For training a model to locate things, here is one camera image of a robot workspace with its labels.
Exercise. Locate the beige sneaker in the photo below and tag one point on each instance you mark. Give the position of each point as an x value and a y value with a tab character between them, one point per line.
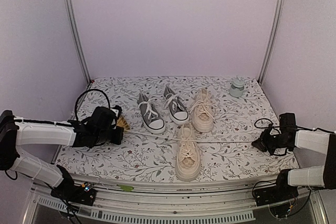
183	153
203	111

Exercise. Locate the grey sneaker with white laces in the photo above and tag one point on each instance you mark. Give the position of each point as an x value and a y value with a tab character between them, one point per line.
151	118

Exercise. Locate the right aluminium frame post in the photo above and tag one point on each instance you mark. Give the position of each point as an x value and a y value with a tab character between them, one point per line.
271	41

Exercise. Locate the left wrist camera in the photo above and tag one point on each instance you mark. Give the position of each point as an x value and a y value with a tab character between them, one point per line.
117	110

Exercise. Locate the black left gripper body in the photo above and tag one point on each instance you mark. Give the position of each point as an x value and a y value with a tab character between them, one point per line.
103	136

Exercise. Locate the aluminium front rail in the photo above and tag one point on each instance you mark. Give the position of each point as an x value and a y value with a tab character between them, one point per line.
208	202

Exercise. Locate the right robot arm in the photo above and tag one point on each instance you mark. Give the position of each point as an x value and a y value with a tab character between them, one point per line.
315	149

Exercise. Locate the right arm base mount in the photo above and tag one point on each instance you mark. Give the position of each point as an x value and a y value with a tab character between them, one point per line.
275	195

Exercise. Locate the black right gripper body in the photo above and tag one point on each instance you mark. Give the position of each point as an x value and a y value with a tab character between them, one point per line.
273	142

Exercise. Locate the aluminium frame post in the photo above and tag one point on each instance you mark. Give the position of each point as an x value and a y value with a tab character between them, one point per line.
271	41
76	39

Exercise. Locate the floral patterned table mat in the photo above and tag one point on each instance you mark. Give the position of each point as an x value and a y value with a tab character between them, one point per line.
230	114

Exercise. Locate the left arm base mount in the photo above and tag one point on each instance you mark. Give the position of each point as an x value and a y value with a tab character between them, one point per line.
67	191

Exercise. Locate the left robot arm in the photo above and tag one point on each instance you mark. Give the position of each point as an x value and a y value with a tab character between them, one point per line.
16	132

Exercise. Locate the left aluminium frame post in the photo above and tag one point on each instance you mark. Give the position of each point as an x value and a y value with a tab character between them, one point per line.
76	39

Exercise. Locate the yellow bamboo fan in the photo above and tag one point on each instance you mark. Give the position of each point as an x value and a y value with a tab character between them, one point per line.
123	123

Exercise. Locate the green tape piece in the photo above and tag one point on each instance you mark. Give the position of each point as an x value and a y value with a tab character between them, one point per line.
126	188

